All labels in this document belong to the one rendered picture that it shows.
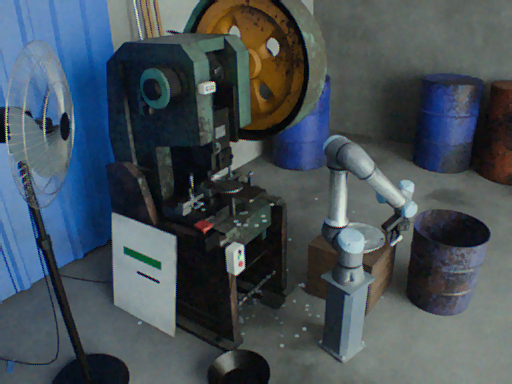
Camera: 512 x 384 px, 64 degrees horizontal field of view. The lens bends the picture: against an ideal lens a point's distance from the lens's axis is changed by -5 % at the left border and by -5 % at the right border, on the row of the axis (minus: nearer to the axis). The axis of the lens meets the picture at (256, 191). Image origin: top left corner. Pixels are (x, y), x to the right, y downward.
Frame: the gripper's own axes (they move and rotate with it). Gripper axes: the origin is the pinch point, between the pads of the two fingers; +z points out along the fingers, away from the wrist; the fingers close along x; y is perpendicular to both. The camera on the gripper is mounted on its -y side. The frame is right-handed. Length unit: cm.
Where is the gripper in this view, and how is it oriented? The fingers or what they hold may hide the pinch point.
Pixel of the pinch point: (390, 243)
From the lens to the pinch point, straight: 234.9
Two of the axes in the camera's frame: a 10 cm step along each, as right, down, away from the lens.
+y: 8.9, -1.6, 4.2
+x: -4.5, -4.2, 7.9
